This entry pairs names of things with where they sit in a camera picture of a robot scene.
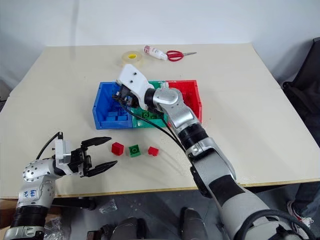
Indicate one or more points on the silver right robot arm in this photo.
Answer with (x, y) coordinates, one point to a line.
(200, 150)

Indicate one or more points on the green plastic bin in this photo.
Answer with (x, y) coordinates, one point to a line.
(143, 122)

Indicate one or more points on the blue plastic bin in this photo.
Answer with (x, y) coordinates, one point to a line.
(103, 107)

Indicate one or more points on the clear plastic bag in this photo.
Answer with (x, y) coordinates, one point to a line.
(108, 207)

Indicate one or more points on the red white shoe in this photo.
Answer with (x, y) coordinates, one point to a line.
(300, 212)

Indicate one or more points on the dark rounded shape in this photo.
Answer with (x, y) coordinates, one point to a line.
(193, 223)
(131, 228)

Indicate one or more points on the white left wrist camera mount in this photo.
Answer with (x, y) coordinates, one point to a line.
(63, 152)

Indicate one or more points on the clear tape roll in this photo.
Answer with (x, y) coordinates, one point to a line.
(132, 58)

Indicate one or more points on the black chair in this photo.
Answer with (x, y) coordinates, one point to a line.
(305, 95)

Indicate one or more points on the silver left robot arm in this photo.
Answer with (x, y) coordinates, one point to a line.
(37, 185)

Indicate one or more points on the red sloped block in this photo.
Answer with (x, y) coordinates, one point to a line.
(153, 151)

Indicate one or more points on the red cube block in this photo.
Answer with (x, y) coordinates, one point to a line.
(117, 148)

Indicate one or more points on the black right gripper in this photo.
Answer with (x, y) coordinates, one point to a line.
(126, 96)

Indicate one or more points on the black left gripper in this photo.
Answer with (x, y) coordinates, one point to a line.
(79, 160)

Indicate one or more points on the red plastic bin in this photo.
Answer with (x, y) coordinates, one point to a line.
(192, 92)

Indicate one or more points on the green studded block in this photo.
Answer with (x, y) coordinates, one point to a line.
(155, 116)
(145, 115)
(134, 150)

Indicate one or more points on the blue block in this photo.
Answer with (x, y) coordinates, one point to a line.
(122, 117)
(112, 115)

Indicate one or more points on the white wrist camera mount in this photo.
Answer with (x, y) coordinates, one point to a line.
(63, 152)
(133, 81)

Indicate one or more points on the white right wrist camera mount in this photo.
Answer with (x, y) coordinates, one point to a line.
(133, 81)

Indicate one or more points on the white glue bottle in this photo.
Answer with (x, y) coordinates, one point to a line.
(155, 52)

